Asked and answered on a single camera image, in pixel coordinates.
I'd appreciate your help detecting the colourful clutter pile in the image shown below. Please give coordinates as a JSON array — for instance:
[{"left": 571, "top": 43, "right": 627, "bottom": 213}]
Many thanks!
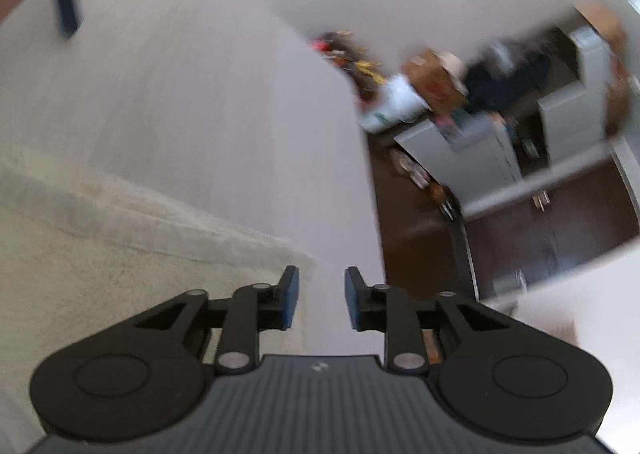
[{"left": 310, "top": 31, "right": 388, "bottom": 87}]

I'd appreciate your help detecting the dark hanging clothing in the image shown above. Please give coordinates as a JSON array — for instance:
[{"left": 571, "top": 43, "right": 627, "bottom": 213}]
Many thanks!
[{"left": 462, "top": 38, "right": 553, "bottom": 112}]

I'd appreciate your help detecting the cardboard box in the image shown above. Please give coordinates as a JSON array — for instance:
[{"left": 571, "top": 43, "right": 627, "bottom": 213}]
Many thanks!
[{"left": 402, "top": 50, "right": 471, "bottom": 115}]

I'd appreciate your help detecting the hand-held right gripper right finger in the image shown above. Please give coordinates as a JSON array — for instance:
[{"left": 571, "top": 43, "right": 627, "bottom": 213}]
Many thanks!
[{"left": 344, "top": 266, "right": 511, "bottom": 376}]

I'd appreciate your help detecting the dark brown door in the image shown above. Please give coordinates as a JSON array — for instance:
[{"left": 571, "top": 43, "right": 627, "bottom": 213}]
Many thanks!
[{"left": 450, "top": 154, "right": 640, "bottom": 299}]

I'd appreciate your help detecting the cream terry towel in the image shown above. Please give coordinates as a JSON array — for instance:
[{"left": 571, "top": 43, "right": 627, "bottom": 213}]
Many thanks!
[{"left": 0, "top": 144, "right": 321, "bottom": 454}]

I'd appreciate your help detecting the white grey cabinet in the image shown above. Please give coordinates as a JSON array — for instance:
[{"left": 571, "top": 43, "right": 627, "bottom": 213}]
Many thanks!
[{"left": 394, "top": 4, "right": 640, "bottom": 221}]

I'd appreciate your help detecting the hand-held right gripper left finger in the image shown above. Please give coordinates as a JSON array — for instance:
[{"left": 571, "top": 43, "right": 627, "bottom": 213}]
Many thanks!
[{"left": 131, "top": 265, "right": 301, "bottom": 376}]

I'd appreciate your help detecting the pair of shoes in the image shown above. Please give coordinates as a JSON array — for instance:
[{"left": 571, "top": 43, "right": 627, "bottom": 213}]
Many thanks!
[
  {"left": 390, "top": 149, "right": 433, "bottom": 189},
  {"left": 425, "top": 184, "right": 463, "bottom": 222}
]

